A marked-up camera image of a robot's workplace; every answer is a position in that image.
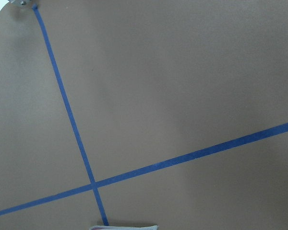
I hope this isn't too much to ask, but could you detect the pink grey-backed towel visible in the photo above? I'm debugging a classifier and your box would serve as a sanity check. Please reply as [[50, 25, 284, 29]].
[[90, 225, 159, 230]]

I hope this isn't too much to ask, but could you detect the aluminium frame post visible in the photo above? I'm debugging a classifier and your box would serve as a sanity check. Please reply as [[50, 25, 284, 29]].
[[8, 0, 34, 8]]

